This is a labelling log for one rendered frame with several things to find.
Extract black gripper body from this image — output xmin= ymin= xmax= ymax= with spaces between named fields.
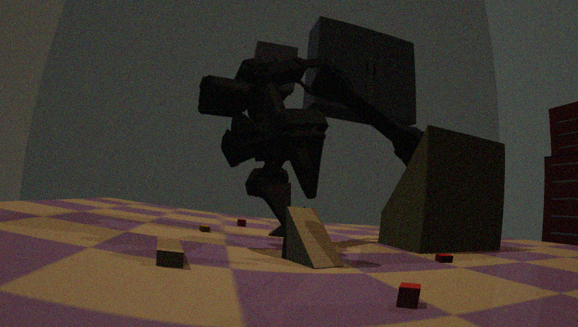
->
xmin=245 ymin=106 xmax=329 ymax=196

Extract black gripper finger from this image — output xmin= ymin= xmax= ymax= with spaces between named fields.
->
xmin=275 ymin=132 xmax=325 ymax=200
xmin=251 ymin=183 xmax=291 ymax=226

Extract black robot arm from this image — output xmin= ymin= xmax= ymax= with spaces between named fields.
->
xmin=198 ymin=57 xmax=424 ymax=168

